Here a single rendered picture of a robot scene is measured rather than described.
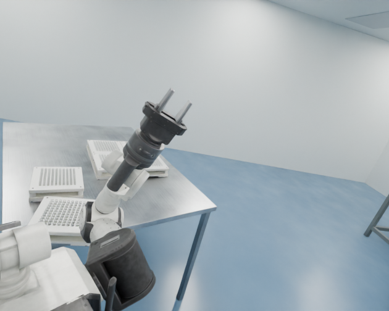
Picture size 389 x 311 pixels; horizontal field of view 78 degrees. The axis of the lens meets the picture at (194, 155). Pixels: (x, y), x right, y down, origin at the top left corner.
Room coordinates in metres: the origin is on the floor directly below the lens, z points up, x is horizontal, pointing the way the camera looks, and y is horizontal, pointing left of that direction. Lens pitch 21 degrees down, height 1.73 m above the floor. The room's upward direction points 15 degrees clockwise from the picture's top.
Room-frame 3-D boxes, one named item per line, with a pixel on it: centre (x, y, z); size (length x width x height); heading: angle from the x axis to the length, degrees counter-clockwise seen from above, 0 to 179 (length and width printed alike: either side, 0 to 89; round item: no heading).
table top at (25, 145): (1.57, 0.68, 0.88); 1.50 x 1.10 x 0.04; 41
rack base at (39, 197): (1.12, 0.69, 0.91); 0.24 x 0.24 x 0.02; 32
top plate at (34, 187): (1.12, 0.69, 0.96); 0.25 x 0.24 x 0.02; 122
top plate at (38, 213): (0.86, 0.49, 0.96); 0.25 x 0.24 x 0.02; 108
